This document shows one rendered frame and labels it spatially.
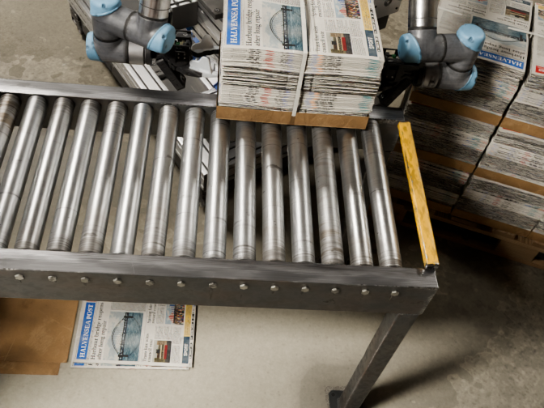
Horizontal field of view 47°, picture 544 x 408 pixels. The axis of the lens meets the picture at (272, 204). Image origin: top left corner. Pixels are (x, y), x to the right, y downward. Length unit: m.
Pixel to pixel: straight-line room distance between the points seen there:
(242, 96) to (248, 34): 0.16
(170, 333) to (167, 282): 0.80
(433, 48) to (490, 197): 0.77
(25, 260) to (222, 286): 0.40
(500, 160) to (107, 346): 1.41
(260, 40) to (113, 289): 0.63
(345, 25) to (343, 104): 0.19
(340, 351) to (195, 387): 0.49
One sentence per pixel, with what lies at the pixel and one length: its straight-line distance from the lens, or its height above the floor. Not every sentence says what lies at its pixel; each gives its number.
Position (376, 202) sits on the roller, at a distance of 1.49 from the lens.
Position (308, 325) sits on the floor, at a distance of 2.18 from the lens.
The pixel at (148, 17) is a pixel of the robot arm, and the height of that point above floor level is 0.98.
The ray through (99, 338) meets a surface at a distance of 2.13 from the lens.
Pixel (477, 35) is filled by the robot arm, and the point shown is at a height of 0.97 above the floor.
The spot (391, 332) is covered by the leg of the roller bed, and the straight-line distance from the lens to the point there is 1.56.
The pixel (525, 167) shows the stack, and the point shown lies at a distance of 2.22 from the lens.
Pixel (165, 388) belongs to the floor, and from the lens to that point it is 2.06.
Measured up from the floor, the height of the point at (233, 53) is 1.02.
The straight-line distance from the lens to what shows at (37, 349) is 2.16.
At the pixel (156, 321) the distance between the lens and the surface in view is 2.14.
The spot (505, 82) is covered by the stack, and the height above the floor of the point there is 0.77.
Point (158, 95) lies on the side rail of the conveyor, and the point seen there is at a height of 0.80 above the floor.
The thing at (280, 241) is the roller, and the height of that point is 0.80.
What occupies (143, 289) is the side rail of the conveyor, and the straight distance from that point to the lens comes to 1.36.
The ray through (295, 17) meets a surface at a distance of 1.55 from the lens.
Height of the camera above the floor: 1.92
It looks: 52 degrees down
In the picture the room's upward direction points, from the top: 11 degrees clockwise
